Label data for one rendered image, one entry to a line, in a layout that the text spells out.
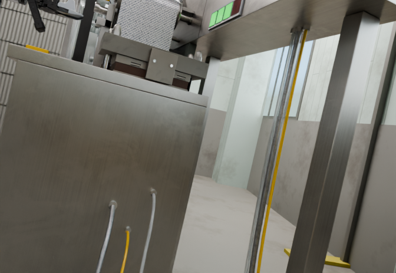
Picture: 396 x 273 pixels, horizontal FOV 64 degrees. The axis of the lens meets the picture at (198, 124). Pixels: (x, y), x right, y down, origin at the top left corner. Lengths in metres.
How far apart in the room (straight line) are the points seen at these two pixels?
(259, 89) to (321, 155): 4.12
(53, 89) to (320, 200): 0.82
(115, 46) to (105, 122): 0.27
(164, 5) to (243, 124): 3.57
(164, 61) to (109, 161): 0.40
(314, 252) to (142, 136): 0.64
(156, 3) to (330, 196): 1.02
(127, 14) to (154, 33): 0.13
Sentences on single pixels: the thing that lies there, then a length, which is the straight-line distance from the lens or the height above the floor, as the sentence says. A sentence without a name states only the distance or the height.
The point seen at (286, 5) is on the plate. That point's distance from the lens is 0.90.
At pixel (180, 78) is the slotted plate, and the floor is 0.95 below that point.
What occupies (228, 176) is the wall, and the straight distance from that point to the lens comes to 4.85.
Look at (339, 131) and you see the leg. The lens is 0.82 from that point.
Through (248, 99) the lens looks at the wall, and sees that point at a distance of 4.85.
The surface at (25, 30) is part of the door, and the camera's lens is 5.38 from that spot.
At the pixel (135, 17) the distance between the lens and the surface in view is 1.40.
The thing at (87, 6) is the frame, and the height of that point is 1.23.
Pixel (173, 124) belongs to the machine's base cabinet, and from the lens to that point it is 1.14.
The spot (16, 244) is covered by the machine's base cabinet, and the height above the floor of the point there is 0.30.
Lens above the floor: 0.79
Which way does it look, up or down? level
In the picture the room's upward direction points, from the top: 13 degrees clockwise
